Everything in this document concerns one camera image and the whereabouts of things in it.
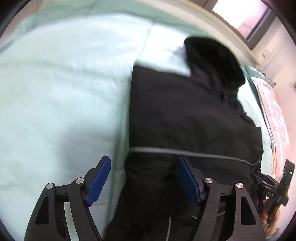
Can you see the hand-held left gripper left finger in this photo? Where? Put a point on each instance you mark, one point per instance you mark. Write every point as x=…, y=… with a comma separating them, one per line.
x=100, y=178

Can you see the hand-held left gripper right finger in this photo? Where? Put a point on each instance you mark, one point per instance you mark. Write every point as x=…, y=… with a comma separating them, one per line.
x=188, y=180

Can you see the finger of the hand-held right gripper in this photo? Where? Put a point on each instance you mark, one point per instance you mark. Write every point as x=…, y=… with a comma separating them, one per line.
x=264, y=178

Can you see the black jacket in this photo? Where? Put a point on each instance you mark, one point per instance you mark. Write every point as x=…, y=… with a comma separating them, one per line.
x=185, y=120

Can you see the person's right hand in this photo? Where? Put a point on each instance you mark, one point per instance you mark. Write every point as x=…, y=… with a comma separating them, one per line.
x=274, y=222

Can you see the pink quilted pillow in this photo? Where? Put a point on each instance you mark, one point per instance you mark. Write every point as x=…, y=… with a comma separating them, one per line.
x=275, y=118

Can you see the green quilt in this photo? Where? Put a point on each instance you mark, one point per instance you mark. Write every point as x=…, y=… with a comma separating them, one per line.
x=60, y=88

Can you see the green pillow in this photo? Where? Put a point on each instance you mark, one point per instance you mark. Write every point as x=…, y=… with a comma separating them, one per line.
x=254, y=73

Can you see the window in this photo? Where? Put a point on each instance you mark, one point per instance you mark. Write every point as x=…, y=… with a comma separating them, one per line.
x=242, y=16

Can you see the white wall switch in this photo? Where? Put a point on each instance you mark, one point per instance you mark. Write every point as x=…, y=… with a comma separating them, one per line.
x=266, y=54

